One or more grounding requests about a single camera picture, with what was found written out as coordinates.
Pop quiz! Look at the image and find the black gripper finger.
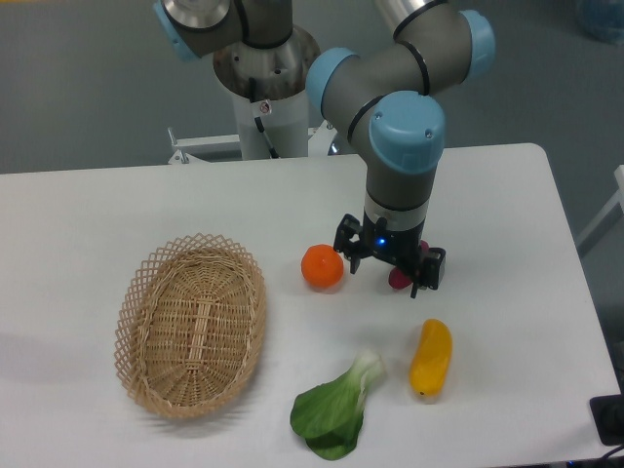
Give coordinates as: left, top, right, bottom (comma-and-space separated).
409, 246, 447, 298
333, 214, 365, 274

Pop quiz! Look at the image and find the blue object top right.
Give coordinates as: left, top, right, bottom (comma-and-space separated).
574, 0, 623, 46

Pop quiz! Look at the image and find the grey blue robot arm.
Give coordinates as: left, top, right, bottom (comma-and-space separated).
153, 1, 495, 292

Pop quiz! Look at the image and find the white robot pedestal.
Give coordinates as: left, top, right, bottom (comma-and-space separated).
213, 25, 320, 160

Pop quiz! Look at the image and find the woven wicker basket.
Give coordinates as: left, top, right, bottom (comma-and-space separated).
114, 234, 267, 418

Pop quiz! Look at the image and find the black cable on pedestal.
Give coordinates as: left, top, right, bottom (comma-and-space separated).
249, 77, 282, 160

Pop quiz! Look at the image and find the black device at edge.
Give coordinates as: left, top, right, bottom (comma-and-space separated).
589, 394, 623, 446

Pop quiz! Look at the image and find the orange tangerine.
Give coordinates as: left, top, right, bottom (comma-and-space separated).
300, 244, 344, 293

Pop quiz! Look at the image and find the yellow mango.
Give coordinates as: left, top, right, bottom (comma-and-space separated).
409, 319, 453, 399

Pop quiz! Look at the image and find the green bok choy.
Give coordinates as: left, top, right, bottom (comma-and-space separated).
290, 351, 385, 461

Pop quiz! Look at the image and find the white metal base frame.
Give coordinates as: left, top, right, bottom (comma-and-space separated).
167, 121, 355, 165

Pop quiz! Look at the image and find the dark red fruit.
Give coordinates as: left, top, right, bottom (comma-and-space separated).
388, 265, 420, 291

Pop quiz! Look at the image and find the white frame at right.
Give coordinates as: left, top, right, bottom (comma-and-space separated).
575, 165, 623, 257

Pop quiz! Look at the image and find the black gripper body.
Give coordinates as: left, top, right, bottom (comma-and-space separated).
363, 215, 424, 266

